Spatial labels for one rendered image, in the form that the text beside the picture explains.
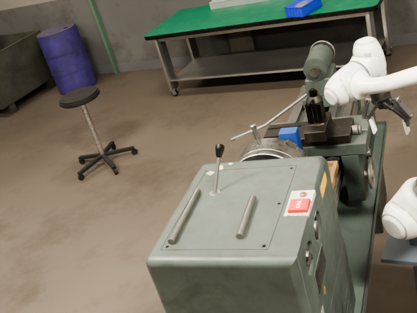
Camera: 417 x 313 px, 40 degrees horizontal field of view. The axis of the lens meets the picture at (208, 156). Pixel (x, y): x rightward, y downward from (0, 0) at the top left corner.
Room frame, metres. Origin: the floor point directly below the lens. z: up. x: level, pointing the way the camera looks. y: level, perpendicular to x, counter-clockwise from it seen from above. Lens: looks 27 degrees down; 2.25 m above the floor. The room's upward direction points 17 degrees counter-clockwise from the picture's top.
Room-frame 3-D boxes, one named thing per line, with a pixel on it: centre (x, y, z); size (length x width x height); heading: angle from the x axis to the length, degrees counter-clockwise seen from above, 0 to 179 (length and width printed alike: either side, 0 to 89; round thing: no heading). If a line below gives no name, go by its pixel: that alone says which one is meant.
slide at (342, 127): (2.48, -0.50, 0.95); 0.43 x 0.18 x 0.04; 64
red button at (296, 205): (1.45, -0.22, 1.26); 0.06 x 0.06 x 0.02; 64
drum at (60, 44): (7.58, 1.42, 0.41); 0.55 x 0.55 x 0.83
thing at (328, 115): (2.43, -0.55, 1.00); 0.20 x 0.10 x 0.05; 154
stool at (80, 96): (4.91, 0.97, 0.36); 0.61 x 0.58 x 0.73; 147
